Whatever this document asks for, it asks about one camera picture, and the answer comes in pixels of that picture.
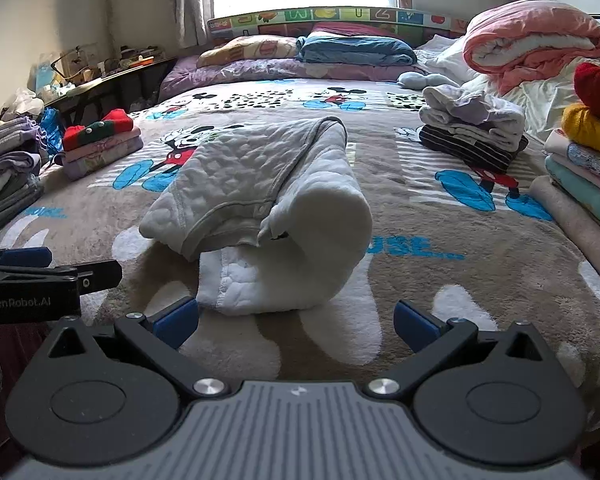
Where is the white plastic bag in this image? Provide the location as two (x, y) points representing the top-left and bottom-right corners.
(0, 87), (46, 121)

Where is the beige folded blanket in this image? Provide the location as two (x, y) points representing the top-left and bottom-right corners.
(529, 175), (600, 296)

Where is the pale pink folded garment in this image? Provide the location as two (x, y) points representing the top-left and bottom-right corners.
(544, 129), (581, 158)

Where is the black striped folded garment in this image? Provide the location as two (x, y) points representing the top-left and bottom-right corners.
(419, 125), (530, 175)

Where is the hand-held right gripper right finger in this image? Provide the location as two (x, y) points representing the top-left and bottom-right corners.
(365, 300), (551, 401)

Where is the purple quilt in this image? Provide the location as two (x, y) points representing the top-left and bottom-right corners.
(159, 55), (431, 103)

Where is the maroon cloth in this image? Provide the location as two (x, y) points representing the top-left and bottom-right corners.
(310, 21), (401, 40)

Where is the pink rolled blanket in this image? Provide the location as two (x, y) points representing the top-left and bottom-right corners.
(464, 0), (600, 96)

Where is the white quilted garment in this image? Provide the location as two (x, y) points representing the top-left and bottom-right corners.
(139, 116), (373, 317)

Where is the cluttered dark side table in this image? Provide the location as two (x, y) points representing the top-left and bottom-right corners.
(30, 45), (178, 126)

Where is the yellow knitted sweater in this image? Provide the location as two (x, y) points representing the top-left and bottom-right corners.
(561, 102), (600, 163)

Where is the person's dark maroon clothing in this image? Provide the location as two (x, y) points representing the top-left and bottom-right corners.
(0, 324), (48, 461)

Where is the grey floral folded garment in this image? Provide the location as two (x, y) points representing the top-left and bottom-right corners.
(566, 142), (600, 188)

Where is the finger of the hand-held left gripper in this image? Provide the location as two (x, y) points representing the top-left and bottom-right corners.
(77, 259), (123, 292)
(0, 247), (53, 268)

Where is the orange patterned pillow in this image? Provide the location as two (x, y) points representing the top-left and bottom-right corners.
(196, 35), (301, 68)

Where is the pile of lavender grey clothes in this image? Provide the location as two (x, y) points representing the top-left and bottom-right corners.
(0, 116), (48, 248)

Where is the teal folded garment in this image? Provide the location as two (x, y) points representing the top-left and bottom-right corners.
(545, 155), (600, 233)

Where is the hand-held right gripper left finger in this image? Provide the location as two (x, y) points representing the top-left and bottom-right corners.
(47, 296), (231, 401)

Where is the white lavender folded garment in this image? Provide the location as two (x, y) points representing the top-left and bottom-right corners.
(422, 84), (526, 133)

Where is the blue plastic bag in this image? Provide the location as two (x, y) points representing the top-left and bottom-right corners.
(39, 107), (66, 156)

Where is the cartoon printed blanket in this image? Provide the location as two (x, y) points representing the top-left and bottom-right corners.
(0, 77), (600, 431)

